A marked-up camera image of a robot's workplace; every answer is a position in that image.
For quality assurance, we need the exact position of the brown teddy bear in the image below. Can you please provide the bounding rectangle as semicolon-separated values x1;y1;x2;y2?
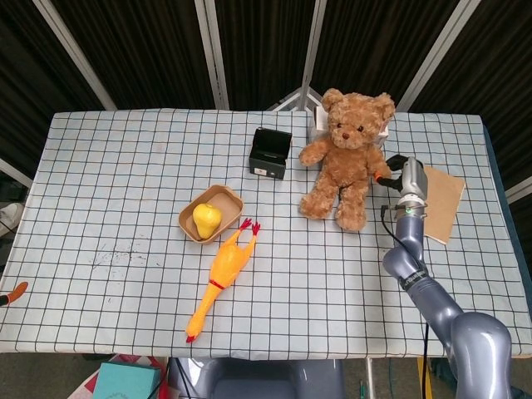
298;87;397;232

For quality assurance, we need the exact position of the checkered tablecloth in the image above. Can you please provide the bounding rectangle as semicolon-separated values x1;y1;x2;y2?
0;107;521;361

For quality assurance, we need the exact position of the black open box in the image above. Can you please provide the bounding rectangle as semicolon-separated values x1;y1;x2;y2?
248;127;293;181

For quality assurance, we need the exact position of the white shoe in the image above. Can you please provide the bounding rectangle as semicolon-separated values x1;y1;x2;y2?
0;202;26;236

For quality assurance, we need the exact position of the brown paper tray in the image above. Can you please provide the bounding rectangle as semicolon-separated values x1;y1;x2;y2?
178;184;245;246

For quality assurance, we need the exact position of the yellow pear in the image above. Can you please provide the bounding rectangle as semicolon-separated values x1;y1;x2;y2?
191;202;223;240

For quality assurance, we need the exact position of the white box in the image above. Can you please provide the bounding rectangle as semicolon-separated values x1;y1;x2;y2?
308;105;390;149

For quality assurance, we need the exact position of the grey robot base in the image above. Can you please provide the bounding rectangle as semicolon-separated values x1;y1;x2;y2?
201;357;346;399

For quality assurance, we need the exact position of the yellow rubber chicken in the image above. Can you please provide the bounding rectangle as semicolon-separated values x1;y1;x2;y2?
185;217;262;344

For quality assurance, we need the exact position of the teal box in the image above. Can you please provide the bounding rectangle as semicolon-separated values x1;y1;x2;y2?
91;361;161;399

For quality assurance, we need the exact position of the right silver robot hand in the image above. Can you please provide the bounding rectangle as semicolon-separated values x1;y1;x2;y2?
372;154;430;208

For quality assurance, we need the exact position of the brown spiral notebook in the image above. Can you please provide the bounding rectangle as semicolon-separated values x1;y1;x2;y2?
420;165;466;245

